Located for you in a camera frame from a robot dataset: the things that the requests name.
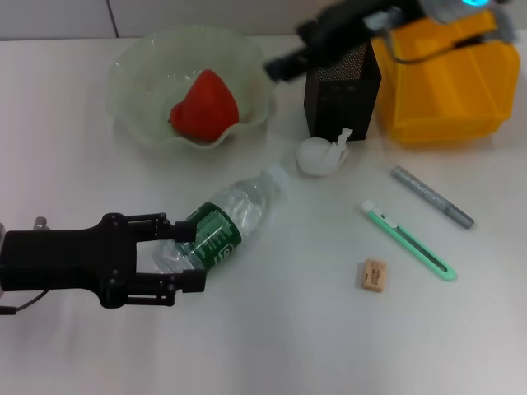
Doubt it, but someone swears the black mesh pen holder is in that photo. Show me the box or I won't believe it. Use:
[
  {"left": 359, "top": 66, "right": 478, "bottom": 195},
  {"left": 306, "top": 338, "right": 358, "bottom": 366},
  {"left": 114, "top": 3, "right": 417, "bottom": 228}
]
[{"left": 303, "top": 39, "right": 383, "bottom": 144}]

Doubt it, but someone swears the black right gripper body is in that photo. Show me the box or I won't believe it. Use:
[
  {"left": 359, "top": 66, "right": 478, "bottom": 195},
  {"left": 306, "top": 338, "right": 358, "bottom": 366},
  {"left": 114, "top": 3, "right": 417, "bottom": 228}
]
[{"left": 296, "top": 0, "right": 396, "bottom": 63}]

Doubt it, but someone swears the grey glitter pen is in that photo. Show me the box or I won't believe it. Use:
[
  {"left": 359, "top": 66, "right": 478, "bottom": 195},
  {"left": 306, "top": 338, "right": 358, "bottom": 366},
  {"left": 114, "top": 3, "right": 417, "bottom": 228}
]
[{"left": 390, "top": 165, "right": 475, "bottom": 230}]

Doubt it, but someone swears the yellow plastic bin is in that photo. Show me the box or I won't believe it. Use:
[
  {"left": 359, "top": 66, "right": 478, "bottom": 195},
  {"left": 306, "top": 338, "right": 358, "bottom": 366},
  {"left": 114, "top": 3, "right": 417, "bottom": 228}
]
[{"left": 372, "top": 10, "right": 520, "bottom": 145}]

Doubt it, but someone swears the mint green utility knife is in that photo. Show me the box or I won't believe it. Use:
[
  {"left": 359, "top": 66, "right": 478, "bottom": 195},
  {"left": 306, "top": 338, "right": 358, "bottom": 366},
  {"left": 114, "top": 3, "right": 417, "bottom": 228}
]
[{"left": 361, "top": 200, "right": 458, "bottom": 283}]

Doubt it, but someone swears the pale green glass fruit plate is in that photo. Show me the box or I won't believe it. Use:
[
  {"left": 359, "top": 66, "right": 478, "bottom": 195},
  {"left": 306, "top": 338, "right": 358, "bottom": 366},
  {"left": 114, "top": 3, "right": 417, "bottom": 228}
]
[{"left": 107, "top": 25, "right": 277, "bottom": 161}]

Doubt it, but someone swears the white paper ball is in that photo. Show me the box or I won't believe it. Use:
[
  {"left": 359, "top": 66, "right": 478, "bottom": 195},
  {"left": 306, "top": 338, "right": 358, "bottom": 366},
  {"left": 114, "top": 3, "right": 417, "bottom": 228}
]
[{"left": 296, "top": 127, "right": 354, "bottom": 178}]

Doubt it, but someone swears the red-orange wrinkled orange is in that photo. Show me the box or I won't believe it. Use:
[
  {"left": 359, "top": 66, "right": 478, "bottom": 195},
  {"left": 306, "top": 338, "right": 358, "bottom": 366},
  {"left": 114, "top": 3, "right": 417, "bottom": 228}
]
[{"left": 170, "top": 68, "right": 240, "bottom": 143}]

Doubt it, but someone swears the left gripper cable silver plug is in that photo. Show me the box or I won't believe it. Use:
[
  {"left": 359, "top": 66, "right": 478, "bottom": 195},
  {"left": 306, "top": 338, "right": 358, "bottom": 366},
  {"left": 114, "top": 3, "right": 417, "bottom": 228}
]
[{"left": 0, "top": 216, "right": 49, "bottom": 317}]

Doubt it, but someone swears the beige eraser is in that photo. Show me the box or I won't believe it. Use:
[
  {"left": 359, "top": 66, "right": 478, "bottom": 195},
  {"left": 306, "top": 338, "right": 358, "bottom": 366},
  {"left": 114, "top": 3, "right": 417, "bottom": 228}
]
[{"left": 356, "top": 258, "right": 389, "bottom": 294}]

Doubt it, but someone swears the clear water bottle green label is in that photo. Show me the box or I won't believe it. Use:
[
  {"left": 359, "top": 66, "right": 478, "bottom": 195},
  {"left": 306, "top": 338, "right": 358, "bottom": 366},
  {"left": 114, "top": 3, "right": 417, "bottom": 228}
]
[{"left": 151, "top": 162, "right": 292, "bottom": 287}]

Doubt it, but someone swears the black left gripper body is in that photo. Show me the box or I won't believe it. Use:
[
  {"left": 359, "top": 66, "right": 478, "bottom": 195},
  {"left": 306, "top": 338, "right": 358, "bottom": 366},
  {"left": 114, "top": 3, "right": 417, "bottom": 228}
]
[{"left": 0, "top": 212, "right": 139, "bottom": 309}]

